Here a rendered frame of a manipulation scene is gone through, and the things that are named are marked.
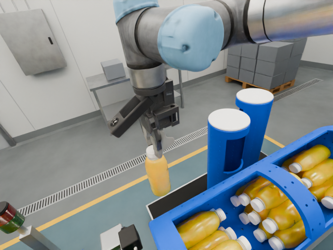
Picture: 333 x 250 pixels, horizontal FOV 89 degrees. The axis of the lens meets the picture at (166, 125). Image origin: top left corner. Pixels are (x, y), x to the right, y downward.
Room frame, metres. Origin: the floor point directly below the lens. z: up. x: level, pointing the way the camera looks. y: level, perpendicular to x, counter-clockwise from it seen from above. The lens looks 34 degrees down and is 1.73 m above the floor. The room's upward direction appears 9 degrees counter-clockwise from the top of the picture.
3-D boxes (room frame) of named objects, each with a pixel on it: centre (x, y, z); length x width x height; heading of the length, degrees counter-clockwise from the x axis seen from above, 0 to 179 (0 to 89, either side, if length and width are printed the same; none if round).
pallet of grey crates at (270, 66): (3.65, -2.25, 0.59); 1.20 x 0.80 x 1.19; 22
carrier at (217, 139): (0.97, -0.44, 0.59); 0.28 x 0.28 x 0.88
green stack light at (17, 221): (0.35, 0.60, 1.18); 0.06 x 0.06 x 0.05
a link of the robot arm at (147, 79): (0.36, 0.02, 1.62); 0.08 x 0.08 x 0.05
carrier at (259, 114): (1.24, -0.77, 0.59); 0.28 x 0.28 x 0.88
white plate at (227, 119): (0.97, -0.44, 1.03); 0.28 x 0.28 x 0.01
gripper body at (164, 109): (0.36, 0.02, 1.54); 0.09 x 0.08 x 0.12; 115
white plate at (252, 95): (1.24, -0.77, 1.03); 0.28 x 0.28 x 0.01
